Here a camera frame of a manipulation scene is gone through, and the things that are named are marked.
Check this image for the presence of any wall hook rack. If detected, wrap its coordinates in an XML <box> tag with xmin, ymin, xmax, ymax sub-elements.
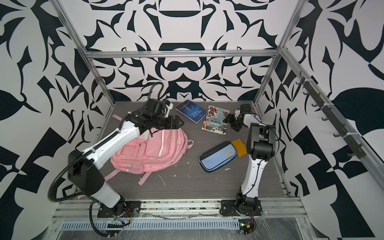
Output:
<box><xmin>297</xmin><ymin>73</ymin><xmax>367</xmax><ymax>159</ymax></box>

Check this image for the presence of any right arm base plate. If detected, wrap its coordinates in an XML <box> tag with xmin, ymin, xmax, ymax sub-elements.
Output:
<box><xmin>219</xmin><ymin>199</ymin><xmax>263</xmax><ymax>217</ymax></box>

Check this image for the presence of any illustrated comic book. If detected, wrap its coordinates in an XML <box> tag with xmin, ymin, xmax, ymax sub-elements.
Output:
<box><xmin>202</xmin><ymin>105</ymin><xmax>230</xmax><ymax>135</ymax></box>

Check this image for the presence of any white perforated cable duct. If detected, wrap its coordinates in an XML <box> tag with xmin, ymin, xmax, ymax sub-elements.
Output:
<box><xmin>59</xmin><ymin>218</ymin><xmax>241</xmax><ymax>231</ymax></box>

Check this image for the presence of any blue pencil case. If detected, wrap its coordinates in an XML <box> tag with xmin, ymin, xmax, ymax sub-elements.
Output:
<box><xmin>199</xmin><ymin>141</ymin><xmax>237</xmax><ymax>173</ymax></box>

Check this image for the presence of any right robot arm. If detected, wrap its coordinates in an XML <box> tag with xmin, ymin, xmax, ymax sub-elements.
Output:
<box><xmin>225</xmin><ymin>104</ymin><xmax>278</xmax><ymax>210</ymax></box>

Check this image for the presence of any pink student backpack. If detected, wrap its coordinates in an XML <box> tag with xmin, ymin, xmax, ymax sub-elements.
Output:
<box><xmin>105</xmin><ymin>128</ymin><xmax>195</xmax><ymax>185</ymax></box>

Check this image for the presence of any yellow sticky note pad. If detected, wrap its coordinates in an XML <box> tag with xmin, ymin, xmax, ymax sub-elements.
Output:
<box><xmin>231</xmin><ymin>139</ymin><xmax>247</xmax><ymax>158</ymax></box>

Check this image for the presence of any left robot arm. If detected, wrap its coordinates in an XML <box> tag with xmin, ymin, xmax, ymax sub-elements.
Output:
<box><xmin>66</xmin><ymin>99</ymin><xmax>185</xmax><ymax>209</ymax></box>

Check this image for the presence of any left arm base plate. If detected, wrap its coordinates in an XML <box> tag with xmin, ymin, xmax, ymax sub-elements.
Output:
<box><xmin>97</xmin><ymin>201</ymin><xmax>142</xmax><ymax>218</ymax></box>

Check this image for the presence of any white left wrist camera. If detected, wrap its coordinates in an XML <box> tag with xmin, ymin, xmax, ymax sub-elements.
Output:
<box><xmin>165</xmin><ymin>100</ymin><xmax>174</xmax><ymax>118</ymax></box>

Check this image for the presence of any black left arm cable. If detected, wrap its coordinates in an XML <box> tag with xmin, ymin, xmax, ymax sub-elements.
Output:
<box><xmin>47</xmin><ymin>81</ymin><xmax>165</xmax><ymax>238</ymax></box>

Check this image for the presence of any aluminium front rail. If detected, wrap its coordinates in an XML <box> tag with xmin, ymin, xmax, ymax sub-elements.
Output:
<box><xmin>53</xmin><ymin>198</ymin><xmax>307</xmax><ymax>220</ymax></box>

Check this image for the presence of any blue Little Prince book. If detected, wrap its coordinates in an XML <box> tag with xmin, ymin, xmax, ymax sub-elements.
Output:
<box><xmin>176</xmin><ymin>100</ymin><xmax>207</xmax><ymax>124</ymax></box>

